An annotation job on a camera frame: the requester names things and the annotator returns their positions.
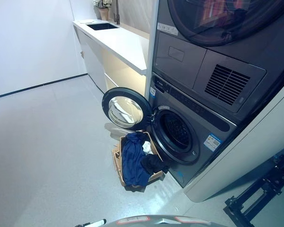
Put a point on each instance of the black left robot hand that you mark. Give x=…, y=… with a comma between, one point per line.
x=98, y=221

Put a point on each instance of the white garment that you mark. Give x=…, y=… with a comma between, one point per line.
x=147, y=147

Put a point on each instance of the brown laundry basket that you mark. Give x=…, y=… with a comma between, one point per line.
x=117, y=166

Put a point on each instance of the round washing machine door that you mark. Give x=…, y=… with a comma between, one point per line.
x=125, y=108

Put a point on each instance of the grey washing machine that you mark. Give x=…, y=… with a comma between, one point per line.
x=198, y=123

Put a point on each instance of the grey robot torso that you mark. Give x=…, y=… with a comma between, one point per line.
x=161, y=222

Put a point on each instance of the blue garment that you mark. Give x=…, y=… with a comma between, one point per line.
x=132, y=160

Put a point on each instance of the black metal stand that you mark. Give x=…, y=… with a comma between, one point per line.
x=251, y=196

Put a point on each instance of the grey tumble dryer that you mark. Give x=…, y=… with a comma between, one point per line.
x=180, y=71

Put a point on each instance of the white counter cabinet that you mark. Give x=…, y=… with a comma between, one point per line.
x=118, y=42

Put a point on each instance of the black sink basin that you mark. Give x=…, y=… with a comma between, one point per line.
x=103, y=26

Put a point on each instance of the beige plant pot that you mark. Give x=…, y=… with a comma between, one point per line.
x=103, y=14

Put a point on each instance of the dark metal faucet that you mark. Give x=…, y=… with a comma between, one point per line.
x=116, y=14

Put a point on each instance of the pale potted plant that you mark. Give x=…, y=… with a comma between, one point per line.
x=101, y=3

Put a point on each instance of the white appliance enclosure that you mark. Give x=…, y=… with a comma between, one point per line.
x=251, y=153

